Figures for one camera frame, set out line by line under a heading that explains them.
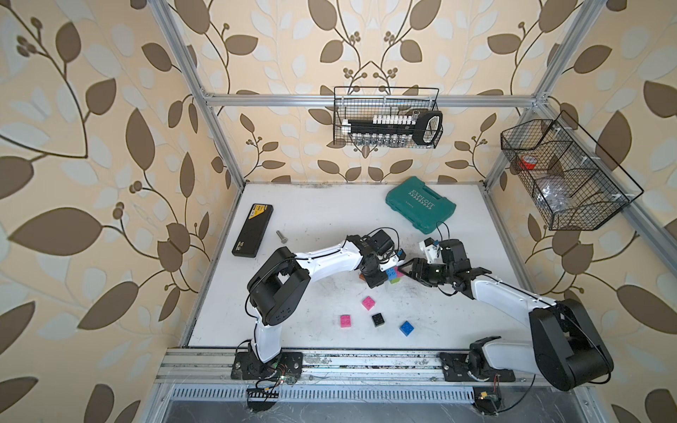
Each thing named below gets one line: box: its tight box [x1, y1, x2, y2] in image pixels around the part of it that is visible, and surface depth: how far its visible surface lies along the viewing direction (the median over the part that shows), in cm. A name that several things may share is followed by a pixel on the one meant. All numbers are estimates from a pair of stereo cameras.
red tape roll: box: [518, 155, 538, 171], surface depth 83 cm
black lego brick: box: [371, 312, 386, 327], surface depth 84 cm
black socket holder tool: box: [342, 110, 443, 148], surface depth 86 cm
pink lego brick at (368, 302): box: [361, 295, 376, 312], surface depth 88 cm
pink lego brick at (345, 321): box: [340, 314, 352, 328], surface depth 84 cm
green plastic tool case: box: [385, 176, 457, 235], surface depth 110 cm
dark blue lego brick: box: [399, 320, 415, 337], surface depth 82 cm
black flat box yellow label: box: [230, 203, 274, 259], surface depth 107 cm
